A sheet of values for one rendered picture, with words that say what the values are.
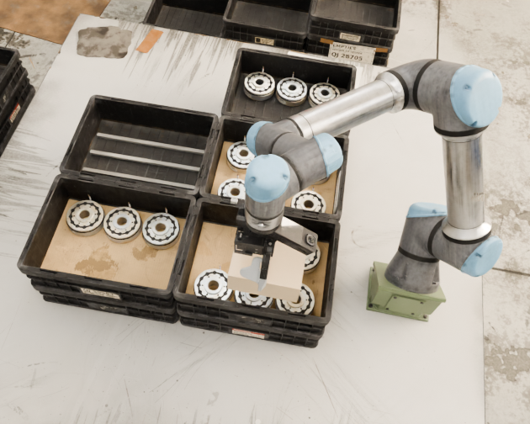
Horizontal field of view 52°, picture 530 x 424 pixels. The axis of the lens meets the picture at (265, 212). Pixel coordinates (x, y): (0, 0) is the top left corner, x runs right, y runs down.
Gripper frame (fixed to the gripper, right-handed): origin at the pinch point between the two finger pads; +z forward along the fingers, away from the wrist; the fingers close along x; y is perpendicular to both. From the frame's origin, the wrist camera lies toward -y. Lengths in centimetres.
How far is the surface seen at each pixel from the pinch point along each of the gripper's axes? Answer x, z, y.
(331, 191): -40, 27, -13
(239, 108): -66, 27, 21
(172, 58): -96, 40, 53
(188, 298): 5.7, 16.8, 18.1
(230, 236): -18.6, 26.8, 12.9
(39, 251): -1, 22, 61
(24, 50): -151, 109, 160
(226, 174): -39, 27, 19
